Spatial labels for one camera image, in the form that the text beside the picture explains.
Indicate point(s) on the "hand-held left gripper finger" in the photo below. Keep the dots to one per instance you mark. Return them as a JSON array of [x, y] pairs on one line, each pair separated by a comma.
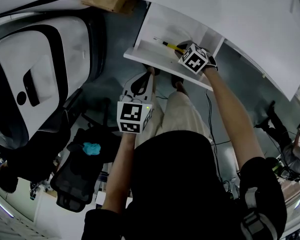
[[127, 90], [150, 91]]

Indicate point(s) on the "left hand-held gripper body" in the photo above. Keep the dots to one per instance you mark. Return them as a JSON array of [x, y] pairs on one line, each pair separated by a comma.
[[130, 114]]

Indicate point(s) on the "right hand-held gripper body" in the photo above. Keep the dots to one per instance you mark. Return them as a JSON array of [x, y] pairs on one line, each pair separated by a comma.
[[193, 61]]

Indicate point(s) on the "yellow black screwdriver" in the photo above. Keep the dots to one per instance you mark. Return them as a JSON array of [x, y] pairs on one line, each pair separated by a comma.
[[171, 44]]

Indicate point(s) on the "white desk drawer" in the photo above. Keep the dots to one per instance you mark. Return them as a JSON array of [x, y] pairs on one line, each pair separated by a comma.
[[162, 26]]

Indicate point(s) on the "person's left forearm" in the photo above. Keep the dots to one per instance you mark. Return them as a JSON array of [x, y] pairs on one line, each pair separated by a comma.
[[117, 174]]

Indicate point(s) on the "person's right forearm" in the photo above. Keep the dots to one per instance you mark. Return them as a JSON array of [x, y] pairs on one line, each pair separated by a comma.
[[230, 109]]

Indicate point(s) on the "person's left black shoe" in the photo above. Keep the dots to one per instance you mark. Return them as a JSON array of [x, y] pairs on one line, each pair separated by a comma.
[[156, 72]]

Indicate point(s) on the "person's black shoe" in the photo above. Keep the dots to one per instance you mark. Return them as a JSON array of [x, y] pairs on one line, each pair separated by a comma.
[[156, 72], [176, 80]]

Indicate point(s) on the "person's right black shoe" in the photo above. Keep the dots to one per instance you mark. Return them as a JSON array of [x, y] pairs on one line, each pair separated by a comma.
[[176, 80]]

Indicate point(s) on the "person's beige shorts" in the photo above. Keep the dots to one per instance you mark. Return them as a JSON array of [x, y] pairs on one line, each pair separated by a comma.
[[180, 114]]

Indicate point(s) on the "blue cloth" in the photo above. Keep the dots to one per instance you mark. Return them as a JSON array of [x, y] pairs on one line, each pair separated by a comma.
[[91, 149]]

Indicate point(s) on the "white desk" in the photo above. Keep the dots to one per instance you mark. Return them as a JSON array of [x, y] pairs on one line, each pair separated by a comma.
[[240, 9]]

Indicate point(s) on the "person's black shirt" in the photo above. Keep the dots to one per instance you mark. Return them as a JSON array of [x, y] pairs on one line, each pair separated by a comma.
[[177, 184]]

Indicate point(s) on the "black office chair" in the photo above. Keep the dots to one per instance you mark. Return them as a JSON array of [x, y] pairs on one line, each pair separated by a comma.
[[75, 181]]

